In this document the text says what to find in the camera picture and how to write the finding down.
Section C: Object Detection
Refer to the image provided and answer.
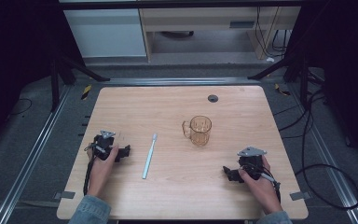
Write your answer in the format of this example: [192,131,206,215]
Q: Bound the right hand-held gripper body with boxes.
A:
[237,146,268,181]

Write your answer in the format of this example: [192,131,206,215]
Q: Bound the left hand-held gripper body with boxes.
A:
[89,130,119,161]

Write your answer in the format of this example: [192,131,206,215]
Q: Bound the light blue toothbrush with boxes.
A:
[141,133,158,180]

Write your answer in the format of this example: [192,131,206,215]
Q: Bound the amber transparent cup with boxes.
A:
[181,115,213,147]

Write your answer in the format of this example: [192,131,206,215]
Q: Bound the person's left hand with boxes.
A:
[87,144,119,198]

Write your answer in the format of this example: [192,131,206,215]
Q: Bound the person's right hand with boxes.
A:
[238,155,284,217]

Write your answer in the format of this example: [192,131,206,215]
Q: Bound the yellow black tape strip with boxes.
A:
[80,84,93,101]
[273,82,292,97]

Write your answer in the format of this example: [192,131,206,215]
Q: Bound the grey tape piece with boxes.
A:
[53,190,76,201]
[289,190,312,202]

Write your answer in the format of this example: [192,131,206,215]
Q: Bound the black metal stand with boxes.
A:
[49,46,111,113]
[247,46,312,110]

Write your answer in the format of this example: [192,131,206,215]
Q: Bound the white cabinet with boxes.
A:
[62,7,147,59]

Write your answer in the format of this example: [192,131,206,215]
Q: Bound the right hand-held gripper black cable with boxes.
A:
[243,163,282,203]

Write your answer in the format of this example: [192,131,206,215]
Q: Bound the hand-held gripper black cable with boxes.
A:
[82,142,102,197]
[243,163,282,203]

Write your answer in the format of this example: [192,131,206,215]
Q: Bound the left hand-held gripper black cable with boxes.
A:
[82,142,102,197]

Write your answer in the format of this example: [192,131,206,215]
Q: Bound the black looped floor cable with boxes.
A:
[294,88,358,210]

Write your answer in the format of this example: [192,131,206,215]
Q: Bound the aluminium floor rail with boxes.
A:
[0,85,73,224]
[288,83,358,224]

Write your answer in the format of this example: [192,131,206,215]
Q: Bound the thin black floor cable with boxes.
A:
[8,97,33,117]

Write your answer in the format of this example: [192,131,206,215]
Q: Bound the black hanging desk cables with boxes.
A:
[254,7,289,59]

